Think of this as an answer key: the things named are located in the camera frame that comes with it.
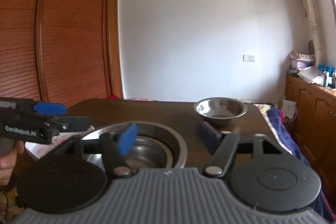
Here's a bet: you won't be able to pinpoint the large steel bowl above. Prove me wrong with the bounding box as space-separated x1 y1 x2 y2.
81 121 188 169

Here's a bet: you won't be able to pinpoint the stack of papers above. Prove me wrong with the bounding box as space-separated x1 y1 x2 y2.
287 50 315 76

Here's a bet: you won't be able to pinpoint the floral bed quilt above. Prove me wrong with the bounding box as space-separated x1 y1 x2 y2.
253 103 273 118

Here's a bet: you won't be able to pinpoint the wooden sideboard cabinet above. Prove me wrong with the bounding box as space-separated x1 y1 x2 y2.
284 74 336 177

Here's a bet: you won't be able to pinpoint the small steel bowl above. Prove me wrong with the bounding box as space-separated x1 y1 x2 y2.
193 97 248 126

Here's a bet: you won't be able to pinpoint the white floral square plate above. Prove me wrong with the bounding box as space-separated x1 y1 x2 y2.
25 132 86 160

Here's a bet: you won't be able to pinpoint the dark blue blanket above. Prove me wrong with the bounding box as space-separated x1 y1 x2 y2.
265 106 335 222

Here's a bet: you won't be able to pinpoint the wooden louvered wardrobe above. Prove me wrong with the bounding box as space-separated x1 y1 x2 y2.
1 0 122 106

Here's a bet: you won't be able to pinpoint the medium steel bowl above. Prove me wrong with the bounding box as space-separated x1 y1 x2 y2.
124 136 174 169

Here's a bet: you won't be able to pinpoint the bottles on sideboard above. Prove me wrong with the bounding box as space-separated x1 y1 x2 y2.
318 64 335 89

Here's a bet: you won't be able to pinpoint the person's left hand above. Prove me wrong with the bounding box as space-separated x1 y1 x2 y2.
0 141 25 186

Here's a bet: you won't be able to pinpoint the white wall switch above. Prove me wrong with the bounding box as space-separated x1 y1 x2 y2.
243 55 255 62

